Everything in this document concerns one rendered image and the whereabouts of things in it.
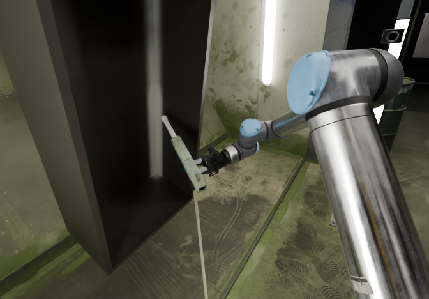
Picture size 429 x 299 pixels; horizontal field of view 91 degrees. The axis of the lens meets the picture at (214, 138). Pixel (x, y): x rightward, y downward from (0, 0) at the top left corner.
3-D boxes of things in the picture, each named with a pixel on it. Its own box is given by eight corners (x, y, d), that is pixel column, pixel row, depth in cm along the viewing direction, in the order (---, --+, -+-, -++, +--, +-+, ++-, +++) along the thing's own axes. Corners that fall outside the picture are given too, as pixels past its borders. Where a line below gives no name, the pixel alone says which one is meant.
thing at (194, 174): (209, 206, 102) (207, 181, 85) (200, 210, 100) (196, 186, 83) (173, 138, 130) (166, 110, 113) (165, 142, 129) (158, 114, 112)
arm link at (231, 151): (240, 154, 100) (229, 140, 105) (231, 158, 98) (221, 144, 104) (238, 165, 107) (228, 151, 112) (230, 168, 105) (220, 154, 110)
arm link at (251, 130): (262, 115, 98) (256, 133, 108) (238, 117, 97) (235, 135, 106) (269, 130, 92) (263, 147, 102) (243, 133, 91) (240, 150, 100)
